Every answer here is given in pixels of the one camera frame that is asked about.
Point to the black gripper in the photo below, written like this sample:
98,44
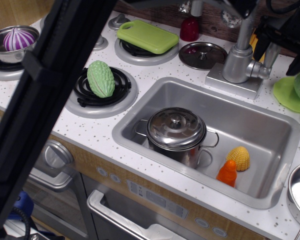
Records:
284,32

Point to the silver faucet lever handle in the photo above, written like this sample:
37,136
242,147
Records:
263,70

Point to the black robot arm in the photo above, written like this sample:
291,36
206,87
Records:
130,190

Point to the yellow toy pepper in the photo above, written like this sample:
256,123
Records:
253,42

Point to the light green plate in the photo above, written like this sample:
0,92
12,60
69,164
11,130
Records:
285,93

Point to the silver toy faucet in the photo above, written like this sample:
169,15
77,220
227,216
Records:
231,76

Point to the flat steel pot lid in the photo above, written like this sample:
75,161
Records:
202,55

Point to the dark red toy cup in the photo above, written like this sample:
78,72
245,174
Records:
189,30

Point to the silver sink basin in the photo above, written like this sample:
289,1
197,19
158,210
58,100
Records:
270,138

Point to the yellow toy corn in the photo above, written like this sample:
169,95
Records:
241,157

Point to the green cutting board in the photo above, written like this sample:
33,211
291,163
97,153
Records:
147,36

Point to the orange toy carrot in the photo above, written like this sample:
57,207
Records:
228,173

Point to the steel pot with lid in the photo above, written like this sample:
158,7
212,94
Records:
177,133

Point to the back stove burner under board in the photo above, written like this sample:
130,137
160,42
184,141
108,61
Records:
134,55

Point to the silver stove knob back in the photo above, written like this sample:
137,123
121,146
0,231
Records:
117,21

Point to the silver stove knob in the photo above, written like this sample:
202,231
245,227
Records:
101,44
117,21

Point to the silver stove knob middle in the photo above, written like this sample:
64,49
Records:
101,44

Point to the green toy bitter gourd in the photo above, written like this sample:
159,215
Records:
101,79

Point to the front black stove burner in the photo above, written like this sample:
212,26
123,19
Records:
84,103

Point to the silver oven dial knob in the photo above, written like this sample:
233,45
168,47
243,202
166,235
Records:
56,155

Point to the purple white toy onion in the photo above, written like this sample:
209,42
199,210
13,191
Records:
18,39

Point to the steel bowl at left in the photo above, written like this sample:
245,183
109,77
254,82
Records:
12,57

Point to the left stove burner under bowl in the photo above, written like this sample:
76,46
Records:
11,71

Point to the blue object lower left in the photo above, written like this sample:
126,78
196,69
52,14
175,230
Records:
23,206

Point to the silver dishwasher door handle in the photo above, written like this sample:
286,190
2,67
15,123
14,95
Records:
154,232

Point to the silver oven door handle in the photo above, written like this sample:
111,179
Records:
63,181

